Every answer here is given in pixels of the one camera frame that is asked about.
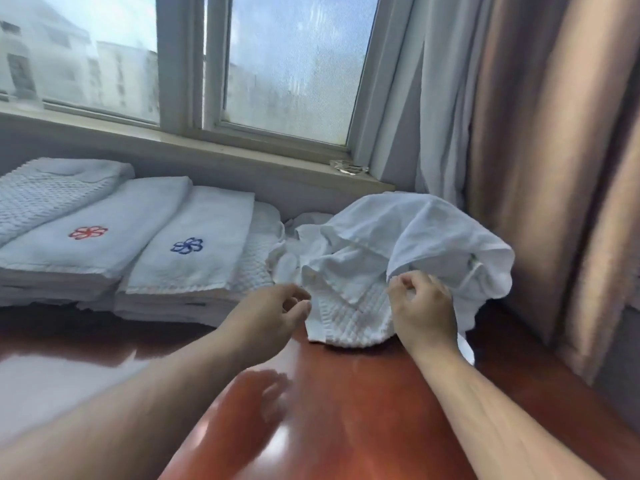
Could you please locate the folded white waffle towel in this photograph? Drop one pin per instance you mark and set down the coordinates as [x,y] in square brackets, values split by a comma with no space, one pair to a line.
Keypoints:
[257,254]
[45,194]

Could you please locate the brown curtain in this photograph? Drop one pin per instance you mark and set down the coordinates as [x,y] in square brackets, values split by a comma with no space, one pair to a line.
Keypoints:
[560,169]

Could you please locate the person's right hand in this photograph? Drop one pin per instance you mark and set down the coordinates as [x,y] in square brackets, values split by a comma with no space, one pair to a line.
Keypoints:
[427,314]

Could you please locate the white window frame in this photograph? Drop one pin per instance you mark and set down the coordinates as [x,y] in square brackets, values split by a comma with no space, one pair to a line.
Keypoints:
[190,94]

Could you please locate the small clear plastic wrapper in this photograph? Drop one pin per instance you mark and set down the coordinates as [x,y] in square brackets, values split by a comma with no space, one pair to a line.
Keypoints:
[349,167]

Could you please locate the person's left thumb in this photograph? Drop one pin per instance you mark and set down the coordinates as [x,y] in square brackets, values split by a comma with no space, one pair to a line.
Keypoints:
[303,313]

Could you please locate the person's right forearm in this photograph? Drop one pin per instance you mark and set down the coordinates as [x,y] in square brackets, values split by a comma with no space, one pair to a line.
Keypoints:
[490,424]

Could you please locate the grey building outside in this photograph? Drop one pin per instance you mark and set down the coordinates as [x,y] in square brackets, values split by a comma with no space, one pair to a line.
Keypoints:
[45,49]

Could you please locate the stack of folded white towels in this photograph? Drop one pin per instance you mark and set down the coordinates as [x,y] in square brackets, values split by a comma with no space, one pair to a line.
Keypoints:
[55,289]
[170,307]

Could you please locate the sheer white curtain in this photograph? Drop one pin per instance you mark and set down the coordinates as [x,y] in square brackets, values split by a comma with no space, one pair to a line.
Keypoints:
[430,109]

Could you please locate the person's right thumb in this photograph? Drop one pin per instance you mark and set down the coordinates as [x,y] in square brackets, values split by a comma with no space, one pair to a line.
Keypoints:
[399,287]

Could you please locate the white towel with red flower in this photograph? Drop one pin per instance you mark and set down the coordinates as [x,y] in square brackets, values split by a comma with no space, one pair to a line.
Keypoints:
[100,229]

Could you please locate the white towel with blue flower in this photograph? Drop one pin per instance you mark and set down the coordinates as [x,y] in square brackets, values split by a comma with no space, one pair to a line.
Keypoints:
[195,244]

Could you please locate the smooth white cloth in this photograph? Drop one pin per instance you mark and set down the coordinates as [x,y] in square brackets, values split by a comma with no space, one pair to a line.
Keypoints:
[425,234]

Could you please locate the person's left forearm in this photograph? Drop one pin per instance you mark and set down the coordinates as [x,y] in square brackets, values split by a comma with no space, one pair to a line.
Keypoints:
[130,419]

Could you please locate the person's left hand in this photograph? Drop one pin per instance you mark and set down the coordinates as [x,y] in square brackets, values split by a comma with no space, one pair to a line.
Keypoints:
[260,324]

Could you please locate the crumpled white waffle cloth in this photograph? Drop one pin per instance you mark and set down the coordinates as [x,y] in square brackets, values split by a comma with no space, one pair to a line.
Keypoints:
[350,319]

